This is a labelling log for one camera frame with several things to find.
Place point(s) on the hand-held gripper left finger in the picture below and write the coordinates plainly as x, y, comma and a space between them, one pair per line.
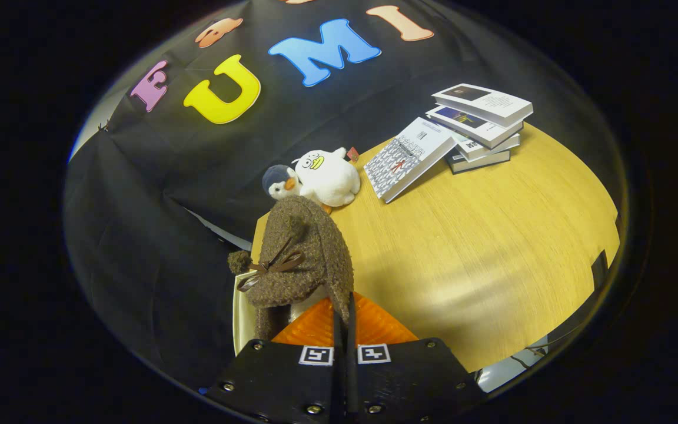
292, 377

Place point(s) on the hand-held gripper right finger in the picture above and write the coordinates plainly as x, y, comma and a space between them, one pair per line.
409, 377

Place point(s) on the beige fabric storage box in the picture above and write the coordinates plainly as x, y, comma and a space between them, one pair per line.
243, 321

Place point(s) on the brown fuzzy shoe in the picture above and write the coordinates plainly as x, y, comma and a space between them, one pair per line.
303, 253

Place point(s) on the grey white penguin plush toy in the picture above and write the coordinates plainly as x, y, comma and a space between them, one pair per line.
280, 184

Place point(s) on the black backdrop cloth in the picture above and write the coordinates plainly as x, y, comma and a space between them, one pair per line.
156, 235

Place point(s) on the white duck plush toy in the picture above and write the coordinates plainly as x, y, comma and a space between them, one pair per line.
330, 176

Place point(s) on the patterned cover book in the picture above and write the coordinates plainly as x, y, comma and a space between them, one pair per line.
404, 162

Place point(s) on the dark grey book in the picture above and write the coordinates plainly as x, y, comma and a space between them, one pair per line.
477, 162

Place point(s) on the thin white book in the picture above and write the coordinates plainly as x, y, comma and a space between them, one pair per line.
489, 148

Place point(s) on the white book with dark picture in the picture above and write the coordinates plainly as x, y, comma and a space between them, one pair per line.
492, 101

